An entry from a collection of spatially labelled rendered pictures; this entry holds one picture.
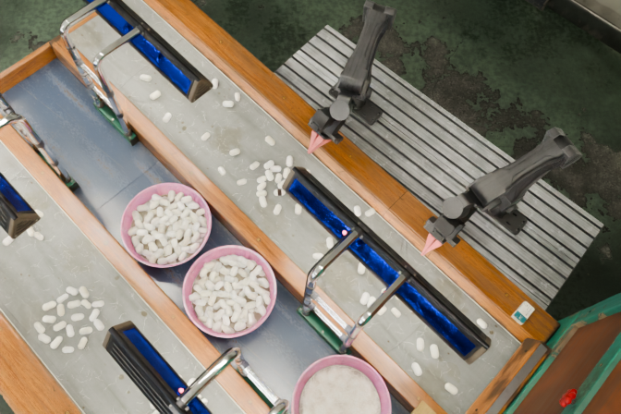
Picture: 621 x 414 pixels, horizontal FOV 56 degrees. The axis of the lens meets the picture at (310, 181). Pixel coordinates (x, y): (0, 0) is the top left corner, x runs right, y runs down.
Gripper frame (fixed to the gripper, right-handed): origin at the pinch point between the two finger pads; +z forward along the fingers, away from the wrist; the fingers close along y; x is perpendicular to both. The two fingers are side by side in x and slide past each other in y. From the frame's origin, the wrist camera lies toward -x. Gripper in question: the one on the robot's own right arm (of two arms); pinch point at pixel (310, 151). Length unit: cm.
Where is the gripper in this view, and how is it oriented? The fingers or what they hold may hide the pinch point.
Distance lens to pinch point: 176.2
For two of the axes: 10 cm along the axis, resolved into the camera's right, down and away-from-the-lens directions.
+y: 7.1, 6.5, -2.6
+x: 4.1, -0.9, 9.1
